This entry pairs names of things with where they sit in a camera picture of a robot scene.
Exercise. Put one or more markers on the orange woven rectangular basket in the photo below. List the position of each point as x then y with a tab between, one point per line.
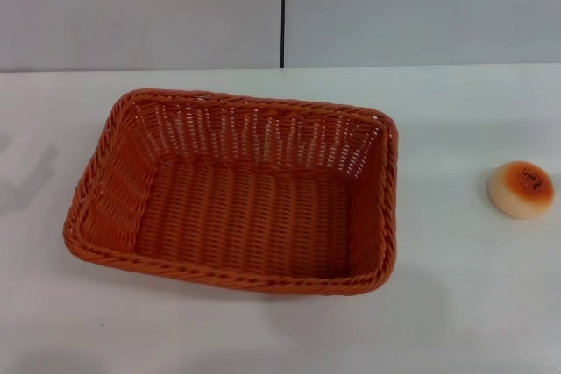
245	216

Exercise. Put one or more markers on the round toasted bread bun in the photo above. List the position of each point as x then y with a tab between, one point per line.
521	190

